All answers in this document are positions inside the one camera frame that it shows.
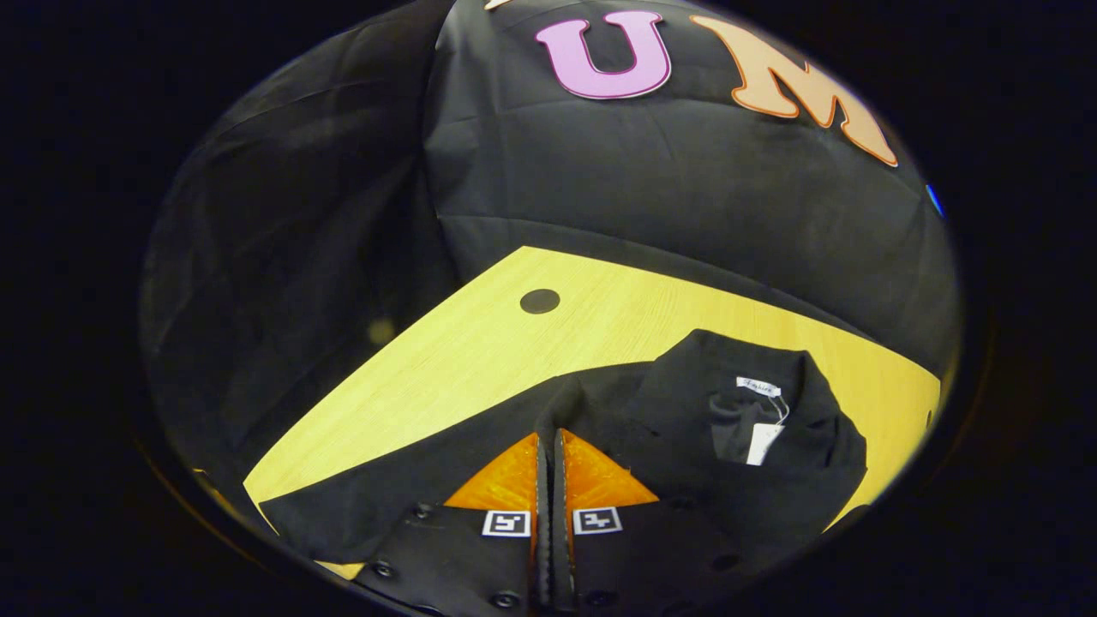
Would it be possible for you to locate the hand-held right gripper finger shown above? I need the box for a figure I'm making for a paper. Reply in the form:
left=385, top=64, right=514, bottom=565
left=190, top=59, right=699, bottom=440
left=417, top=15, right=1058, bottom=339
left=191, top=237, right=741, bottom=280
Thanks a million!
left=553, top=428, right=772, bottom=614
left=356, top=431, right=550, bottom=614

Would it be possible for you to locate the black buttoned cardigan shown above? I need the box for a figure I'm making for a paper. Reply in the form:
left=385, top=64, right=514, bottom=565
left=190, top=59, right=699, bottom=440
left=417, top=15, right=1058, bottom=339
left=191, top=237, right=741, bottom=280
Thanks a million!
left=257, top=330, right=868, bottom=566

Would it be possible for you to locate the black backdrop cloth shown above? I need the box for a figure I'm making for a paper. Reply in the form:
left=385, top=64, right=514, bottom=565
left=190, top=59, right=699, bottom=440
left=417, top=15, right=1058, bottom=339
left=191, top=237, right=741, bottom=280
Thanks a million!
left=141, top=0, right=959, bottom=481

